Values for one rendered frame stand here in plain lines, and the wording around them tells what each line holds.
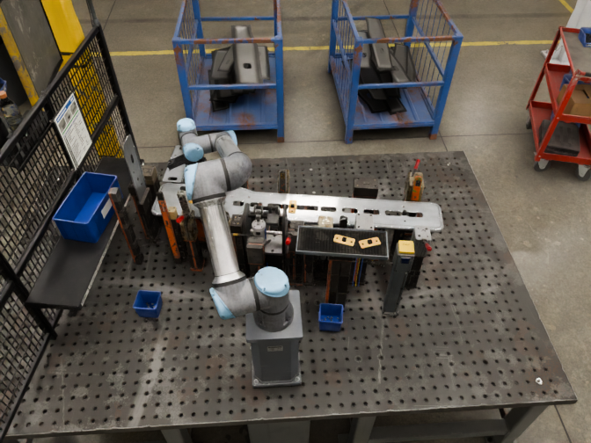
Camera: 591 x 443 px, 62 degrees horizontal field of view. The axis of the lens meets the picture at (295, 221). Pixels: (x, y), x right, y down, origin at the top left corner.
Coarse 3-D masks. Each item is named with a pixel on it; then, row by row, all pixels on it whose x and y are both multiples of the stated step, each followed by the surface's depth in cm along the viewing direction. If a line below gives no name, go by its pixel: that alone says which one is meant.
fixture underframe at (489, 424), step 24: (504, 408) 250; (528, 408) 223; (168, 432) 213; (360, 432) 228; (384, 432) 241; (408, 432) 241; (432, 432) 241; (456, 432) 241; (480, 432) 242; (504, 432) 244
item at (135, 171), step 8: (128, 136) 219; (128, 144) 220; (128, 152) 220; (136, 152) 229; (128, 160) 221; (136, 160) 230; (128, 168) 221; (136, 168) 231; (136, 176) 232; (136, 184) 232; (144, 184) 243; (136, 192) 232
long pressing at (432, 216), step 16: (176, 192) 243; (240, 192) 243; (256, 192) 244; (272, 192) 244; (192, 208) 236; (224, 208) 236; (240, 208) 236; (320, 208) 236; (336, 208) 236; (352, 208) 237; (368, 208) 236; (384, 208) 237; (400, 208) 237; (416, 208) 237; (432, 208) 237; (336, 224) 230; (352, 224) 229; (384, 224) 229; (400, 224) 230; (416, 224) 230; (432, 224) 230
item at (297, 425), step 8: (256, 424) 226; (264, 424) 227; (272, 424) 227; (280, 424) 228; (288, 424) 228; (296, 424) 229; (304, 424) 230; (256, 432) 234; (264, 432) 235; (272, 432) 235; (280, 432) 236; (288, 432) 237; (296, 432) 237; (304, 432) 238; (256, 440) 242; (264, 440) 243; (272, 440) 243; (280, 440) 244; (288, 440) 245; (296, 440) 246; (304, 440) 246
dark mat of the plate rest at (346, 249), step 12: (300, 228) 206; (300, 240) 202; (312, 240) 202; (324, 240) 202; (360, 240) 202; (384, 240) 202; (336, 252) 198; (348, 252) 198; (360, 252) 198; (372, 252) 198; (384, 252) 198
